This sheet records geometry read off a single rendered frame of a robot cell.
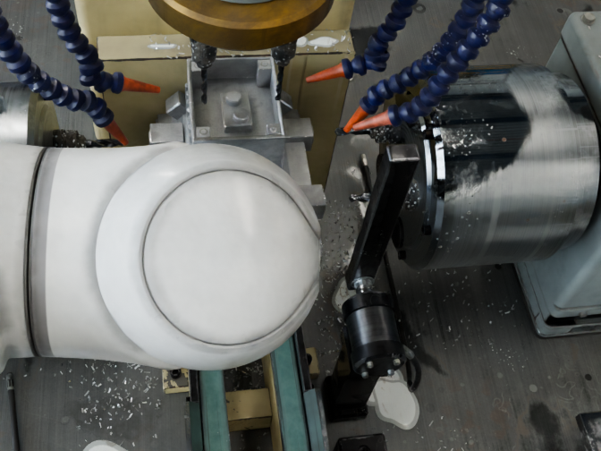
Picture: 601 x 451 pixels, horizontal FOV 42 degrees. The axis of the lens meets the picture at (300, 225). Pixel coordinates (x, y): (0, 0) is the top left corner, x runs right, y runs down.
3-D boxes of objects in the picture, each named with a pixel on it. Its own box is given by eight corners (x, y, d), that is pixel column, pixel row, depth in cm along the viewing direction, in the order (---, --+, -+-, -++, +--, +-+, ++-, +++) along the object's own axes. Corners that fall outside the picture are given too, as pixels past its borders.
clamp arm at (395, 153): (343, 272, 93) (384, 139, 72) (368, 269, 94) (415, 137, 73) (349, 298, 92) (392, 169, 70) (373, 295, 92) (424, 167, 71)
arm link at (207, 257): (299, 166, 46) (69, 156, 44) (360, 123, 31) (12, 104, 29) (293, 350, 46) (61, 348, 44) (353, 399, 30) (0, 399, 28)
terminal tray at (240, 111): (185, 100, 95) (183, 58, 89) (271, 97, 97) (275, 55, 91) (190, 180, 89) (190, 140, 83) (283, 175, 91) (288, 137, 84)
